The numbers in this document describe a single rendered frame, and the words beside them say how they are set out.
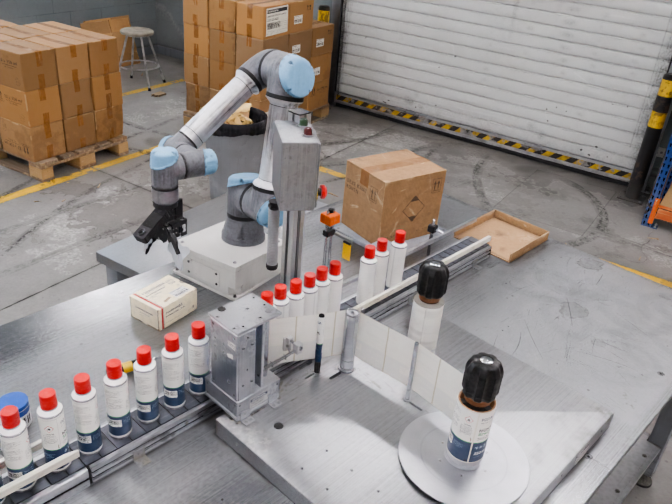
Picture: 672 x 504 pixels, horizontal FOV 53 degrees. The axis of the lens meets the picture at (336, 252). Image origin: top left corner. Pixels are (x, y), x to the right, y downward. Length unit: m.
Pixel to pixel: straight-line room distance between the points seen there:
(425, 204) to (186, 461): 1.39
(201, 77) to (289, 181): 4.37
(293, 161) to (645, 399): 1.20
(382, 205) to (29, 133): 3.19
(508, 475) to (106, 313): 1.26
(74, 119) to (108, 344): 3.41
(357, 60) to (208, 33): 1.65
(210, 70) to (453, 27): 2.17
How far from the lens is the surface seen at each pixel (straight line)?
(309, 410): 1.73
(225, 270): 2.16
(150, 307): 2.05
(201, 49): 5.98
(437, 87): 6.47
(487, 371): 1.46
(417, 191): 2.53
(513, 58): 6.16
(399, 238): 2.14
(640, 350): 2.34
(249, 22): 5.60
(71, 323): 2.15
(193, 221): 2.69
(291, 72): 2.01
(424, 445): 1.67
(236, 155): 4.52
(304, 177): 1.71
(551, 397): 1.93
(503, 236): 2.81
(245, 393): 1.65
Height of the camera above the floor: 2.05
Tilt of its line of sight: 29 degrees down
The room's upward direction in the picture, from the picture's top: 5 degrees clockwise
